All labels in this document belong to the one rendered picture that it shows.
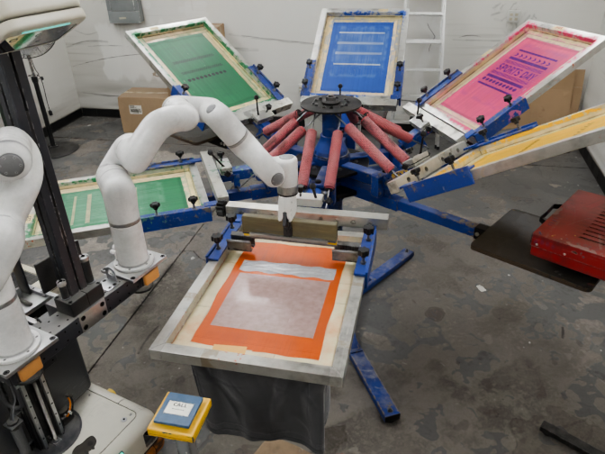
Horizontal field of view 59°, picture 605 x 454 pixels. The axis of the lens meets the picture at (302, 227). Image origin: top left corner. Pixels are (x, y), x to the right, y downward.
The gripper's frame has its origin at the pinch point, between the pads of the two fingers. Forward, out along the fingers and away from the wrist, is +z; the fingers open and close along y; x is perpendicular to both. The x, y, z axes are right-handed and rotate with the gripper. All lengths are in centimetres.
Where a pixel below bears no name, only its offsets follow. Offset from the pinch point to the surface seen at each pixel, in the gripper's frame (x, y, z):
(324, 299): 17.4, 21.1, 13.9
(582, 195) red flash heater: 109, -44, -2
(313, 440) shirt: 19, 49, 51
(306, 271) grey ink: 7.8, 6.5, 13.5
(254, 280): -9.7, 14.9, 14.1
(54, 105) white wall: -379, -367, 82
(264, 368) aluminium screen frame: 7, 59, 12
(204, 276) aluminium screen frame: -26.1, 20.7, 10.9
